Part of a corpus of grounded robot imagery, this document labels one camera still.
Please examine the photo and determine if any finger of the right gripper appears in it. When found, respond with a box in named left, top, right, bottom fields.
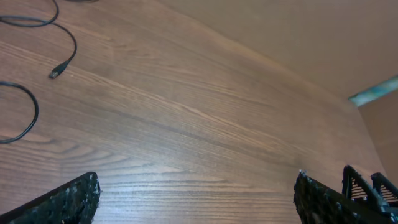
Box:
left=371, top=172, right=397, bottom=207
left=342, top=165, right=397, bottom=218

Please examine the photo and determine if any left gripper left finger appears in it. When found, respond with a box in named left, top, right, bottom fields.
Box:
left=1, top=172, right=101, bottom=224

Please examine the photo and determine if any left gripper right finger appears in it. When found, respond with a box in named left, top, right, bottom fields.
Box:
left=294, top=170, right=395, bottom=224

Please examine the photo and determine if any thin black cable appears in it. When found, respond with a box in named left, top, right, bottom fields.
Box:
left=0, top=0, right=78, bottom=80

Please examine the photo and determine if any blue tape strip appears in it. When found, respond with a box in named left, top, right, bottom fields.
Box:
left=349, top=75, right=397, bottom=107

